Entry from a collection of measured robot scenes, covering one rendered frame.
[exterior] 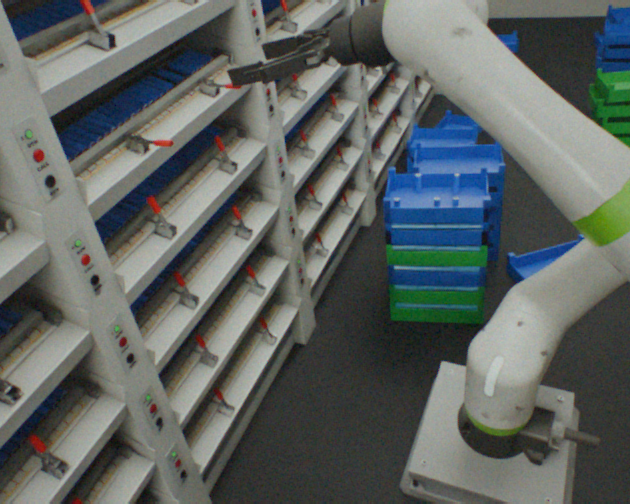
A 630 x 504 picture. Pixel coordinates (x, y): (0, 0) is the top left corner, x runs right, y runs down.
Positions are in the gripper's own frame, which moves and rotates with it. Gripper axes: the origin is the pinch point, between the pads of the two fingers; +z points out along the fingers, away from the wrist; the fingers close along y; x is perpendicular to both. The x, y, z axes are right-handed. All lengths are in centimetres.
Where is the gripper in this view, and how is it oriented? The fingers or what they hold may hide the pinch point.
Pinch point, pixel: (254, 63)
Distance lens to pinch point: 107.5
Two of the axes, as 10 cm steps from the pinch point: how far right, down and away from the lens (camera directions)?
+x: -3.1, -8.1, -5.0
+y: 3.7, -5.8, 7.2
